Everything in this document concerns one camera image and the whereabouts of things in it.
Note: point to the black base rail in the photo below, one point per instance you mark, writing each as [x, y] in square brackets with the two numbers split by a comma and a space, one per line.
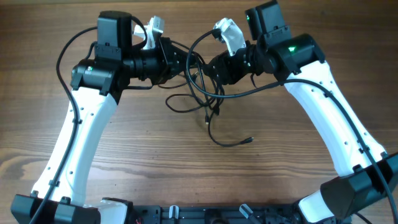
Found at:
[238, 214]

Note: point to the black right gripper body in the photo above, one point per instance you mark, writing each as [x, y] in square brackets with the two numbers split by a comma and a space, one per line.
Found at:
[236, 66]

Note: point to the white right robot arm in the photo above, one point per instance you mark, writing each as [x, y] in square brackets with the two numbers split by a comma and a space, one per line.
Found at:
[366, 173]

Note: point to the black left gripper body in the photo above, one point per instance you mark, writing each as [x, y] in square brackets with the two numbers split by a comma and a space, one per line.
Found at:
[164, 63]

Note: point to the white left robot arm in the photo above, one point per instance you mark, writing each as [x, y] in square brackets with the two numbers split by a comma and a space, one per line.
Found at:
[125, 48]

